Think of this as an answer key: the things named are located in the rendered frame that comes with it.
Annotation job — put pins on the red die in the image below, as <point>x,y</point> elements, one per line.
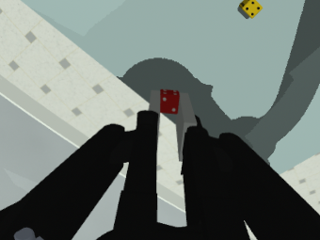
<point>169,101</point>

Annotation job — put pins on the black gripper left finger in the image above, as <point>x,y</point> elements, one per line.
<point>57,207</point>

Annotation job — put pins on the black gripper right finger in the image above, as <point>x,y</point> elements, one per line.
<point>272,209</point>

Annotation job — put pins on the yellow die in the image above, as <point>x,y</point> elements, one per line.
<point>251,7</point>

